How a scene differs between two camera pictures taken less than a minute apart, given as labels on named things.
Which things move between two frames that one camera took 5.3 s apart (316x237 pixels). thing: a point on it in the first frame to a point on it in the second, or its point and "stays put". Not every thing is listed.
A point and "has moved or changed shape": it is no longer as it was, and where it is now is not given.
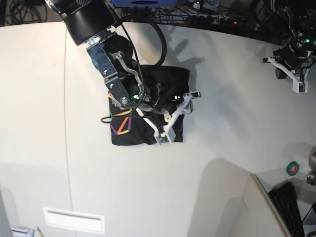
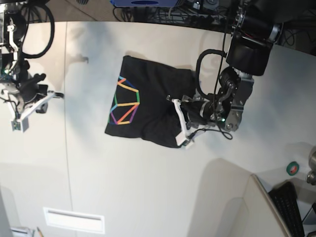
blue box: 144,3 stays put
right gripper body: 291,58 to 194,111
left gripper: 164,105 to 27,94
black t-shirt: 129,128 has moved or changed shape
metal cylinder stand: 311,177 stays put
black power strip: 207,20 stays put
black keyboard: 284,196 stays put
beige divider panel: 264,218 stays put
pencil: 40,232 stays put
